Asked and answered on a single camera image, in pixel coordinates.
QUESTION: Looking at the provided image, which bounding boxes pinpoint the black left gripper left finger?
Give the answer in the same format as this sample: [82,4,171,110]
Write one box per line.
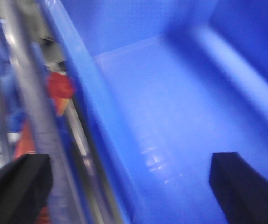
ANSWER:
[0,154,53,224]

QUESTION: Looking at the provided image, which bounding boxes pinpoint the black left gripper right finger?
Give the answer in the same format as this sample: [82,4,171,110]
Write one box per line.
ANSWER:
[209,152,268,224]

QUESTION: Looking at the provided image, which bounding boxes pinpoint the light blue plastic crate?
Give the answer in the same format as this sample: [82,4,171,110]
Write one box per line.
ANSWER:
[39,0,268,224]

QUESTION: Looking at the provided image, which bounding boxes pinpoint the red orange object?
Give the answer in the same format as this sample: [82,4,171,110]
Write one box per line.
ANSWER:
[47,71,76,117]

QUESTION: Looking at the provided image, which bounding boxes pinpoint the grey metal rack post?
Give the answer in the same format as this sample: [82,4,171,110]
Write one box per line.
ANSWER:
[0,0,83,224]

